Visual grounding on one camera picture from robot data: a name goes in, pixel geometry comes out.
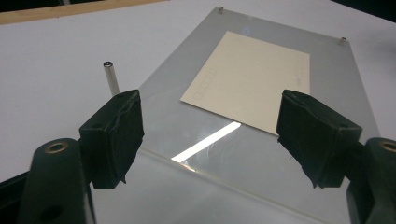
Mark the cream paper sheet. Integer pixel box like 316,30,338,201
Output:
179,30,311,136

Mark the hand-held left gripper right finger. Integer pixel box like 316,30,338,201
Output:
276,89,363,189

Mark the white board mat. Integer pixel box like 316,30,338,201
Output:
0,0,396,224

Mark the wooden table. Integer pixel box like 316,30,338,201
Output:
0,0,169,26

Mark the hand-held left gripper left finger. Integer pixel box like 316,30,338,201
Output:
78,89,146,190

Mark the tall metal standoff post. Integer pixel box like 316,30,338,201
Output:
103,61,121,97

